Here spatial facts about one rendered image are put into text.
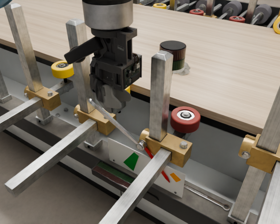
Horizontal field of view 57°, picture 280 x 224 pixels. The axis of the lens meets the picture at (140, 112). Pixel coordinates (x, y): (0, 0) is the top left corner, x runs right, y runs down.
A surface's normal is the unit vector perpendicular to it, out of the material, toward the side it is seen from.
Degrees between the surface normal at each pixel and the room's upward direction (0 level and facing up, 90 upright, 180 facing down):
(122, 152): 90
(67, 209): 0
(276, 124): 90
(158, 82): 90
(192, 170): 0
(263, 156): 90
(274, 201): 0
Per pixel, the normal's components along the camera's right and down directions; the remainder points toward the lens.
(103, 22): -0.08, 0.59
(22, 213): 0.00, -0.80
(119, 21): 0.46, 0.54
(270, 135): -0.54, 0.51
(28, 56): 0.84, 0.33
